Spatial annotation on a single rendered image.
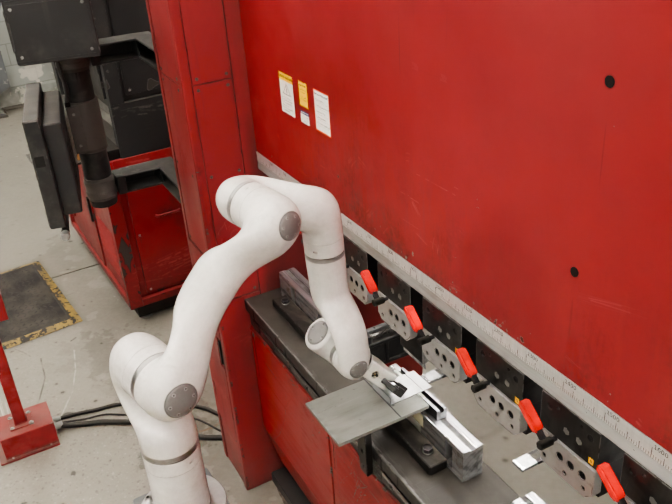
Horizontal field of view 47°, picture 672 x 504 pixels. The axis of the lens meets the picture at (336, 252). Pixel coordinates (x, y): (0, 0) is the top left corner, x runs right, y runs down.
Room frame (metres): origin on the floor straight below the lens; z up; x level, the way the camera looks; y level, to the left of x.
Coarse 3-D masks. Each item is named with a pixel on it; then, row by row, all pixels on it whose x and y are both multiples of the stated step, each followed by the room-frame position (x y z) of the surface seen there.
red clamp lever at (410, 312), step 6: (408, 306) 1.49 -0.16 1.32; (408, 312) 1.48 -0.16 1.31; (414, 312) 1.48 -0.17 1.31; (408, 318) 1.47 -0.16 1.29; (414, 318) 1.47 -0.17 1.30; (414, 324) 1.46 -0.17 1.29; (420, 324) 1.46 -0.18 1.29; (414, 330) 1.45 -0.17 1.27; (420, 330) 1.45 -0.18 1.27; (420, 336) 1.44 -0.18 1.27; (426, 336) 1.44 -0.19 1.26; (432, 336) 1.44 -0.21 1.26; (420, 342) 1.42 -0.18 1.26; (426, 342) 1.43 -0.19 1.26
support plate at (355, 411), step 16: (352, 384) 1.62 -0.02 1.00; (320, 400) 1.56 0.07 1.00; (336, 400) 1.56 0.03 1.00; (352, 400) 1.55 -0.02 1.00; (368, 400) 1.55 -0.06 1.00; (416, 400) 1.53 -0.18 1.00; (320, 416) 1.50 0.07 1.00; (336, 416) 1.49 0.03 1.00; (352, 416) 1.49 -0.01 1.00; (368, 416) 1.49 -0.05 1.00; (384, 416) 1.48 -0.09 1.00; (336, 432) 1.44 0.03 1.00; (352, 432) 1.43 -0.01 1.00; (368, 432) 1.43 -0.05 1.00
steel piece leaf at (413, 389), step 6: (396, 378) 1.63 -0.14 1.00; (402, 378) 1.63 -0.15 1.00; (408, 378) 1.62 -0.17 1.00; (402, 384) 1.60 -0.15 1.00; (408, 384) 1.60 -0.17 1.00; (414, 384) 1.60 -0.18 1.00; (378, 390) 1.57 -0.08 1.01; (384, 390) 1.58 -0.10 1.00; (408, 390) 1.57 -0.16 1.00; (414, 390) 1.57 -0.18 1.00; (420, 390) 1.57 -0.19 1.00; (384, 396) 1.55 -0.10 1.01; (390, 396) 1.56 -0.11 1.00; (396, 396) 1.55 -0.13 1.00; (402, 396) 1.55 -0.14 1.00; (408, 396) 1.55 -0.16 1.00; (390, 402) 1.52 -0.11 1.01; (396, 402) 1.53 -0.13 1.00
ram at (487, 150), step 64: (256, 0) 2.22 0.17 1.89; (320, 0) 1.86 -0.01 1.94; (384, 0) 1.61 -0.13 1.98; (448, 0) 1.41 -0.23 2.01; (512, 0) 1.26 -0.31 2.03; (576, 0) 1.13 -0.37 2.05; (640, 0) 1.03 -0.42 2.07; (256, 64) 2.26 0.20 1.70; (320, 64) 1.89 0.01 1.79; (384, 64) 1.61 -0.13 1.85; (448, 64) 1.41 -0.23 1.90; (512, 64) 1.25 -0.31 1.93; (576, 64) 1.12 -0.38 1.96; (640, 64) 1.02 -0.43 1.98; (256, 128) 2.32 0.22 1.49; (384, 128) 1.62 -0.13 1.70; (448, 128) 1.41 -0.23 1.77; (512, 128) 1.24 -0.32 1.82; (576, 128) 1.11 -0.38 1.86; (640, 128) 1.01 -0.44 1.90; (384, 192) 1.63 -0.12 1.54; (448, 192) 1.41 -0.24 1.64; (512, 192) 1.24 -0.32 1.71; (576, 192) 1.10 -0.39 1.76; (640, 192) 0.99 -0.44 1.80; (384, 256) 1.64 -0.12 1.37; (448, 256) 1.41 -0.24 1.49; (512, 256) 1.23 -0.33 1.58; (576, 256) 1.09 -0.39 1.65; (640, 256) 0.98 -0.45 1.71; (512, 320) 1.22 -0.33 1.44; (576, 320) 1.08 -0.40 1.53; (640, 320) 0.96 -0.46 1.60; (576, 384) 1.07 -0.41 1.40; (640, 384) 0.95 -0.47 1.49
